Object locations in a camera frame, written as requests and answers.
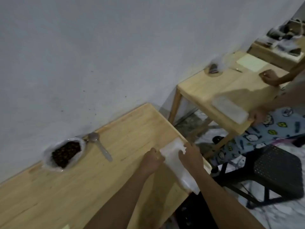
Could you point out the bluish plastic wrap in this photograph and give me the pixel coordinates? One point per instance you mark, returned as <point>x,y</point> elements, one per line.
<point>286,46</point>

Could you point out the black plastic stool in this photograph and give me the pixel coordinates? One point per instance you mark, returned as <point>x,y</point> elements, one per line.
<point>276,169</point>

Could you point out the light wooden side table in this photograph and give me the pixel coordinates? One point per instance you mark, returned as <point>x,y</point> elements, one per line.
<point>202,88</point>

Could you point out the another person's forearm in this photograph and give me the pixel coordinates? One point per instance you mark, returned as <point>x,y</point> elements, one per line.
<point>276,104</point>
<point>292,72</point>

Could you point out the black trash bin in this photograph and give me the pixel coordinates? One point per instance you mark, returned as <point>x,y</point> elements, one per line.
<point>190,212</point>

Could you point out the thin metal spoon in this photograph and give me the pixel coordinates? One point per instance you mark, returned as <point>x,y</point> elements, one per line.
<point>236,69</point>

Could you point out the grey black headset device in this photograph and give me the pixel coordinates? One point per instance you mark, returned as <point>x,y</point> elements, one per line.
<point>277,33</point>

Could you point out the black smartphone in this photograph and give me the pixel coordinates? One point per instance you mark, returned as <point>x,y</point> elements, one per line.
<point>295,52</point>

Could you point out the small black floor object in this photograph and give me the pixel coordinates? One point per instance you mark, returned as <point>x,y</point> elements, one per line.
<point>218,139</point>

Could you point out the person's right forearm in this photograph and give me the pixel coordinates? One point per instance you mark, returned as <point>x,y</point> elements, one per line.
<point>221,202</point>

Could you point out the person's right hand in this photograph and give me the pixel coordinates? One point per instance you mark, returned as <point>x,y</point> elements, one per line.
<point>193,159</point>

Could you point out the person's left hand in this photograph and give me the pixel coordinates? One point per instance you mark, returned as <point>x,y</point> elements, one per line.
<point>151,162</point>

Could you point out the person's left forearm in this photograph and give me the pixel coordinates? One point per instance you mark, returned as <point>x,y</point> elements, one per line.
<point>124,202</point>

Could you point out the large clear plastic bag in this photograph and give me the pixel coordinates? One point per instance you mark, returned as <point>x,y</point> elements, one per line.
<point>47,160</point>

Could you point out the cluttered wooden table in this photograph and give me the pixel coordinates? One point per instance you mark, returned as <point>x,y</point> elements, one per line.
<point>264,53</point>

